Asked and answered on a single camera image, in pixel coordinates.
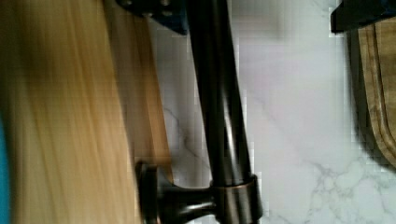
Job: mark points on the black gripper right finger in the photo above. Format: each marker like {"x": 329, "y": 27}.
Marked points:
{"x": 355, "y": 14}

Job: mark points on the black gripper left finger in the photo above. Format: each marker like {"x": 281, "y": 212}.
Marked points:
{"x": 168, "y": 13}

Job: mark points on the dark metal drawer handle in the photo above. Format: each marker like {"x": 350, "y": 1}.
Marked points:
{"x": 233, "y": 196}

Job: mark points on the wooden serving tray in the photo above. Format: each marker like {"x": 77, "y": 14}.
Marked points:
{"x": 378, "y": 56}

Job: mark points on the blue plate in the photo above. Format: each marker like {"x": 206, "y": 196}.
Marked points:
{"x": 4, "y": 180}

